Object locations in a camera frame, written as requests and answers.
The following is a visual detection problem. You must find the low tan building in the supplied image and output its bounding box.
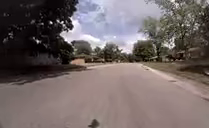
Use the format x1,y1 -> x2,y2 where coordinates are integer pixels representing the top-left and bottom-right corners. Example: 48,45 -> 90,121
70,54 -> 106,66

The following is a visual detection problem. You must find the robot's own part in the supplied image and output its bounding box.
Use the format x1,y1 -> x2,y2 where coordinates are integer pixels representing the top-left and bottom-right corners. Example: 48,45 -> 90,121
87,118 -> 101,128

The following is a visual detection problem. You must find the grey asphalt road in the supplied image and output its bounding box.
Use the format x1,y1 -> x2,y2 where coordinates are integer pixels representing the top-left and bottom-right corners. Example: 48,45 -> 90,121
0,62 -> 209,128

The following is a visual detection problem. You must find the grass verge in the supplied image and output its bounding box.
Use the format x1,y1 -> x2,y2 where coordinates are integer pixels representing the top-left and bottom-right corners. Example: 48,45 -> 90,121
142,61 -> 209,90

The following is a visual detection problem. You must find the group of trees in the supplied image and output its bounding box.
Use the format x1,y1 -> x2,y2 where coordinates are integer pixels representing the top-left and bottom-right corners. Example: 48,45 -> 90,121
138,0 -> 209,63

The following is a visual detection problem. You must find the row of distant trees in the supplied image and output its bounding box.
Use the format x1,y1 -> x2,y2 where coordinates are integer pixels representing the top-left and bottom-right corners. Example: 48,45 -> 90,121
70,39 -> 157,64

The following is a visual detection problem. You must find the pale concrete kerb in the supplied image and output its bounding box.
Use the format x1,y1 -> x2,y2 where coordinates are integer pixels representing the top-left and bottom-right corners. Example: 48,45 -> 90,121
139,63 -> 209,103

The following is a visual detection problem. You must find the pale bush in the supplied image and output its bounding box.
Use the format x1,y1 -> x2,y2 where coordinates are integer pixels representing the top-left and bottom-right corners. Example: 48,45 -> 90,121
27,53 -> 61,67

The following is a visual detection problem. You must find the grass lawn under trees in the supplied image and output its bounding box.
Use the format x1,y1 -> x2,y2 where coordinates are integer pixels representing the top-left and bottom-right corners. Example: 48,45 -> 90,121
0,63 -> 88,86

